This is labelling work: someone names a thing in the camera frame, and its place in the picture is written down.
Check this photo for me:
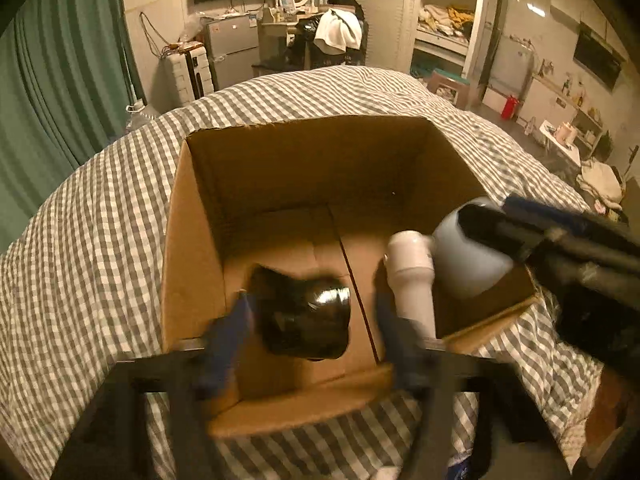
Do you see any black bag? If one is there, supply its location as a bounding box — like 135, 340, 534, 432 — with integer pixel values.
327, 0, 369, 22

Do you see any white open wardrobe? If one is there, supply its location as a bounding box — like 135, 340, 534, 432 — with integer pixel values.
399, 0, 503, 78

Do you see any green curtain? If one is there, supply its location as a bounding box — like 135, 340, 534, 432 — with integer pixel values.
0, 0, 147, 256

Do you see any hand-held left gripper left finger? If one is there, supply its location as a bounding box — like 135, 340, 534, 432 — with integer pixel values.
50, 289, 262, 480

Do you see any grey checked blanket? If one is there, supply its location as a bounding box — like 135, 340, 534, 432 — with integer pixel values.
0, 65, 623, 480

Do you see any pile of clothes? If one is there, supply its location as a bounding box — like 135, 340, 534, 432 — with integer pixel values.
418, 3, 475, 37

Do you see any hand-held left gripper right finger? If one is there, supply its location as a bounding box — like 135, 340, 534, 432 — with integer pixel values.
374, 287, 573, 480

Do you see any person's right forearm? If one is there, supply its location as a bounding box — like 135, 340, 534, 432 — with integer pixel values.
565, 362, 637, 467

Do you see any clear water jug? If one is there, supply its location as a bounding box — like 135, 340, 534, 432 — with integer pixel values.
124, 102, 159, 134

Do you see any brown cardboard box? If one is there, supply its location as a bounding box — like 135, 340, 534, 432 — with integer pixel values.
160, 115, 545, 438

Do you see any white towel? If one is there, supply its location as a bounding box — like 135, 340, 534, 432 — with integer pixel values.
313, 8, 362, 53

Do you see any white suitcase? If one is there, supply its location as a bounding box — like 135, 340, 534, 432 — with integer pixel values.
164, 46, 215, 109

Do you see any cream cloth pile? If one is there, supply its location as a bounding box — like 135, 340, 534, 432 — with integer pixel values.
576, 157, 627, 212

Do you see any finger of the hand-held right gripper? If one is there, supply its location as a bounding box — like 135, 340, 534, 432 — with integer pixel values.
459, 204, 556, 266
502, 195, 608, 241

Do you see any silver small refrigerator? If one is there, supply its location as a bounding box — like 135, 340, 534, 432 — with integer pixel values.
201, 14, 262, 94

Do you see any glossy black jar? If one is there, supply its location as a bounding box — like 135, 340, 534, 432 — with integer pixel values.
246, 262, 355, 362

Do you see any pale blue spray bottle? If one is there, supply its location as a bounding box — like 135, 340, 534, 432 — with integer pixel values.
384, 196, 517, 342

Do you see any small white table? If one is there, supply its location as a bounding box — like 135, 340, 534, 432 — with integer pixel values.
537, 119, 585, 162

